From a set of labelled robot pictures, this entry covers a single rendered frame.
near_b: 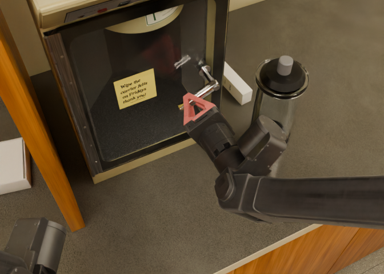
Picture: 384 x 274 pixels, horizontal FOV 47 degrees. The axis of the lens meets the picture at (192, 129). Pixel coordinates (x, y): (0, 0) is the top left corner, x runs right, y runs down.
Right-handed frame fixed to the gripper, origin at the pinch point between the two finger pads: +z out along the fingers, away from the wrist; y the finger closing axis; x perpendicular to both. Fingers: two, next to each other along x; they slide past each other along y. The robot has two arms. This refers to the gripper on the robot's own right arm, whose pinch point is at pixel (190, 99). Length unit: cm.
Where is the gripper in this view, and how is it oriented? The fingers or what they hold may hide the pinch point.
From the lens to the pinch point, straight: 85.1
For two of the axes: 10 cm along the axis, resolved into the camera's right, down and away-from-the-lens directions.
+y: -3.8, -3.9, -8.4
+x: -8.0, 5.9, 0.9
